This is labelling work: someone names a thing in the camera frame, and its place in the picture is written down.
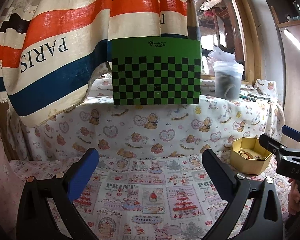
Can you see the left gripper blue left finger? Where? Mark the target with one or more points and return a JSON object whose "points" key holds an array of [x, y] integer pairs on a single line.
{"points": [[35, 219]]}

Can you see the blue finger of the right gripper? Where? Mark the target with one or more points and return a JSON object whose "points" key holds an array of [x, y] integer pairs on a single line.
{"points": [[274, 146], [291, 133]]}

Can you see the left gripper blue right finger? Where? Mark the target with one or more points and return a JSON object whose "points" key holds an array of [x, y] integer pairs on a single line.
{"points": [[264, 219]]}

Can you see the person's right hand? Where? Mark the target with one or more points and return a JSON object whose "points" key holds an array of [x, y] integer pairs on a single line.
{"points": [[293, 197]]}

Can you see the gold octagonal box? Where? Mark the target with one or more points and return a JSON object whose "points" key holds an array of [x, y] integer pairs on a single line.
{"points": [[249, 166]]}

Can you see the flat grey box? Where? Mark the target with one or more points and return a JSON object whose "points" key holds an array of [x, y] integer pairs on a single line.
{"points": [[259, 97]]}

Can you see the clear plastic tub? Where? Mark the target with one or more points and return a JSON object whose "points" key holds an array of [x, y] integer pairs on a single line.
{"points": [[228, 78]]}

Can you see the strawberry print cloth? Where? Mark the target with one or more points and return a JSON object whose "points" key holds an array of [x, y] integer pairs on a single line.
{"points": [[148, 198]]}

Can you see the teddy bear print cloth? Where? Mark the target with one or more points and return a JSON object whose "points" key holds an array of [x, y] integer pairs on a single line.
{"points": [[149, 130]]}

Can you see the green black checkerboard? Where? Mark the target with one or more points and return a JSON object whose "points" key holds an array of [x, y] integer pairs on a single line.
{"points": [[155, 71]]}

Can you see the striped Paris fabric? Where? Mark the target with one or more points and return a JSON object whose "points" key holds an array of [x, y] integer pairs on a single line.
{"points": [[52, 50]]}

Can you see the wooden window frame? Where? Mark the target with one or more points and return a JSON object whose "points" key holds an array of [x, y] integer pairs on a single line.
{"points": [[253, 53]]}

